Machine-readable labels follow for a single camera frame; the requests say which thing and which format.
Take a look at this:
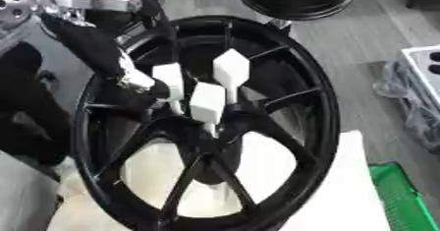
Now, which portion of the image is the white box with holes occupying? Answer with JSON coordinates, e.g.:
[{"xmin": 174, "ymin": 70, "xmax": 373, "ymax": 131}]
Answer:
[{"xmin": 397, "ymin": 44, "xmax": 440, "ymax": 102}]

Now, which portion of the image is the green plastic crate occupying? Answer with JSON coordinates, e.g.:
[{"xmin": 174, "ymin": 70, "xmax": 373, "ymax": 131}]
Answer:
[{"xmin": 367, "ymin": 161, "xmax": 440, "ymax": 231}]

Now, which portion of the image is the black spoked wheel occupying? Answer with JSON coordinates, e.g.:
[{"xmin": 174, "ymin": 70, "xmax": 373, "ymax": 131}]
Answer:
[{"xmin": 70, "ymin": 15, "xmax": 343, "ymax": 231}]

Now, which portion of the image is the clear plastic bag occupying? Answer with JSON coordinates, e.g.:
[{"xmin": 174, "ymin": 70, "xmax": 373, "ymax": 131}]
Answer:
[{"xmin": 371, "ymin": 60, "xmax": 440, "ymax": 154}]

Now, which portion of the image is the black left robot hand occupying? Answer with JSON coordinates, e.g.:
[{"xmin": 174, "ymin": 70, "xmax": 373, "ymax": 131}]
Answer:
[{"xmin": 37, "ymin": 0, "xmax": 174, "ymax": 113}]

